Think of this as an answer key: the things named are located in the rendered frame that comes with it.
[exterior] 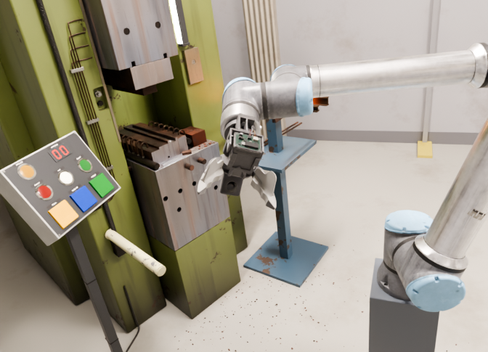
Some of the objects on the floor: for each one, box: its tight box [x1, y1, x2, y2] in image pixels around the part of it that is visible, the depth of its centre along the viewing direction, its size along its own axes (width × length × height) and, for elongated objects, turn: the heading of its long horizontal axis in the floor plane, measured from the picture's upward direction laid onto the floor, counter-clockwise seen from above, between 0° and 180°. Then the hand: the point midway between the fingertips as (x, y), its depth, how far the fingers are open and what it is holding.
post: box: [65, 226, 123, 352], centre depth 166 cm, size 4×4×108 cm
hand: (236, 205), depth 75 cm, fingers open, 14 cm apart
